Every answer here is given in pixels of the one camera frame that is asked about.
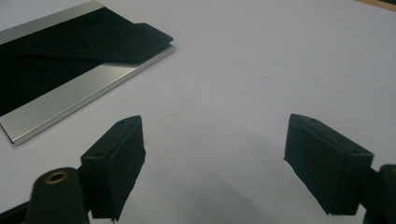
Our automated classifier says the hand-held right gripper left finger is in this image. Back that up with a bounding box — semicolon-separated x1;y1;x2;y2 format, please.
79;115;147;222

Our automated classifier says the white table mat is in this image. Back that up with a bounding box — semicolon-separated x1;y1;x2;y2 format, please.
0;0;396;224

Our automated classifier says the wooden table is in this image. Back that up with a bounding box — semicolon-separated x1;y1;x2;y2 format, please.
353;0;396;13

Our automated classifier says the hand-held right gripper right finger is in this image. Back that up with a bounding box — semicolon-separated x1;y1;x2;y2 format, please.
284;113;375;217

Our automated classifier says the silver and black folding stand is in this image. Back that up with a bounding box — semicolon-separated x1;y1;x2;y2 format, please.
0;0;177;147

